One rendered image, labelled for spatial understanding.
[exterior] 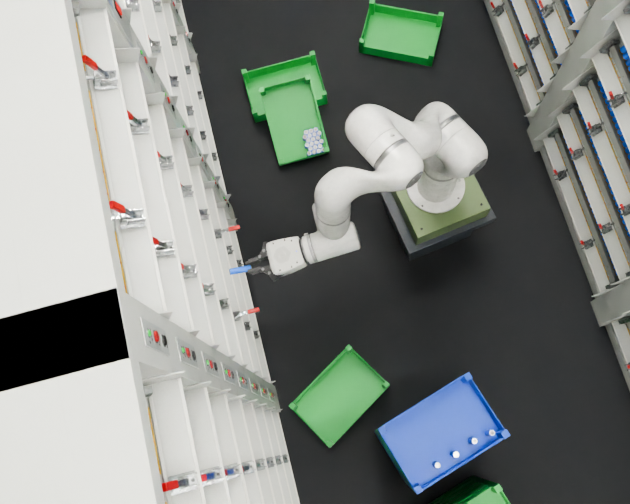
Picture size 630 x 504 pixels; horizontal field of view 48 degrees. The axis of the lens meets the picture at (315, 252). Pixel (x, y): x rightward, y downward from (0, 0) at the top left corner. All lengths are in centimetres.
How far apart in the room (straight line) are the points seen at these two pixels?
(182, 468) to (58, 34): 67
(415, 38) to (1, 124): 218
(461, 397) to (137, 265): 118
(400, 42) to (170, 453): 220
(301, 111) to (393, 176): 124
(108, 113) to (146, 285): 32
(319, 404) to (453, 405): 63
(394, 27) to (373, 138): 145
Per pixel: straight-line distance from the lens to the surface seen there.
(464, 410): 210
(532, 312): 267
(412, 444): 208
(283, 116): 279
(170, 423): 114
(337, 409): 256
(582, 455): 267
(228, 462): 152
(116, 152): 127
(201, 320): 155
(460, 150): 195
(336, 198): 164
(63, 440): 94
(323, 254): 200
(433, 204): 232
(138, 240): 121
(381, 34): 302
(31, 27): 114
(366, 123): 164
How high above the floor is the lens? 256
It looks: 75 degrees down
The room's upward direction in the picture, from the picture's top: 14 degrees counter-clockwise
